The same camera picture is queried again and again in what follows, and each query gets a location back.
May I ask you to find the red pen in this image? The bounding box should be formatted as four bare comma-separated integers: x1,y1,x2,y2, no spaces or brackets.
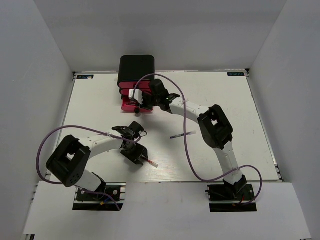
144,158,159,168

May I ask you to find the pink drawer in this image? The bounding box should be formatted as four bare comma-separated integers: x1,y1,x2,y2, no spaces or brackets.
121,96,153,115
118,80,150,89
119,88,151,96

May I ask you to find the purple pen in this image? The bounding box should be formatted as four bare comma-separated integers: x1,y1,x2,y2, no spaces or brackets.
169,131,196,139

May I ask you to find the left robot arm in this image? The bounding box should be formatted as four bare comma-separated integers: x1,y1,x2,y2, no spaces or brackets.
46,121,148,200

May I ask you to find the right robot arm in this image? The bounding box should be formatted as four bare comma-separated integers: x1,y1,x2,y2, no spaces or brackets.
129,79,247,200

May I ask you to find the black drawer cabinet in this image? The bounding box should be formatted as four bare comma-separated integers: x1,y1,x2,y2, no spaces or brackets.
117,55,155,86

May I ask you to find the left blue label sticker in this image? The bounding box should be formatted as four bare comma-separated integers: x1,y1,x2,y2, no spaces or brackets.
76,74,94,80

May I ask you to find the blue label sticker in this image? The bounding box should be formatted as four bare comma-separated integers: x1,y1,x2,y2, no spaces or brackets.
76,74,94,80
227,72,245,77

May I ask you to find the right blue label sticker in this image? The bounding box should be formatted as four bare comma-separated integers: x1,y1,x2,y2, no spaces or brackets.
227,72,245,77

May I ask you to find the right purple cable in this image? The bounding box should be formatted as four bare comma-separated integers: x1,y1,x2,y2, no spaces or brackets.
132,73,263,206

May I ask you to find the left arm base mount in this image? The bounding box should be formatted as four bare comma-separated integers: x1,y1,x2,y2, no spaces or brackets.
72,183,126,212

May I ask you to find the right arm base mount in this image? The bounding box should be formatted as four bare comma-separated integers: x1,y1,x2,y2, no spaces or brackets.
205,184,257,213

